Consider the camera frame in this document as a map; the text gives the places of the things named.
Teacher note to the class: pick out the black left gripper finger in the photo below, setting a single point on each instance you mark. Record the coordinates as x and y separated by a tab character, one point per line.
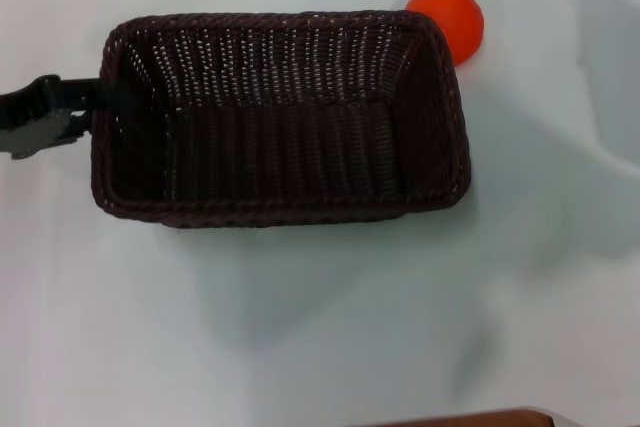
87	93
81	126

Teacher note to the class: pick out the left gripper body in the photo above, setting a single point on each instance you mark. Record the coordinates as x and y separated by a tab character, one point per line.
30	117

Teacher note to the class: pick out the dark brown woven basket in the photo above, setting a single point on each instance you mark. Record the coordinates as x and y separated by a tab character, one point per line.
280	147

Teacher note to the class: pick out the orange fruit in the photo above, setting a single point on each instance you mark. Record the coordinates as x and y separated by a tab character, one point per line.
462	17

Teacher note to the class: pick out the brown table edge strip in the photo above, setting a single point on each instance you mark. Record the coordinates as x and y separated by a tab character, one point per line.
480	419

